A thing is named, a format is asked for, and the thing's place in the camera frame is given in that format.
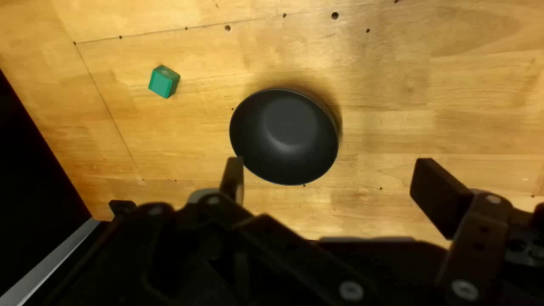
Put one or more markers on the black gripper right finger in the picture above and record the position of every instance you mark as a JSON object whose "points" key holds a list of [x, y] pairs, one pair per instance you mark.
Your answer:
{"points": [[441, 196]]}

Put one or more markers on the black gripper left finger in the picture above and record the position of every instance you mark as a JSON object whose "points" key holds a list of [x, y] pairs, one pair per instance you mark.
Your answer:
{"points": [[232, 183]]}

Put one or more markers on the black bowl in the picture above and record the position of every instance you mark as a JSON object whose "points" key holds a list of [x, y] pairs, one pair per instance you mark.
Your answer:
{"points": [[285, 137]]}

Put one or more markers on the green block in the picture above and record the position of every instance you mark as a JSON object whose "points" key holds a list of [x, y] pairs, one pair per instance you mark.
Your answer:
{"points": [[164, 81]]}

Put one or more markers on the silver metal table edge rail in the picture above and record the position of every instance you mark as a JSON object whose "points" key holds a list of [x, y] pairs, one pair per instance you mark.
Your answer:
{"points": [[28, 286]]}

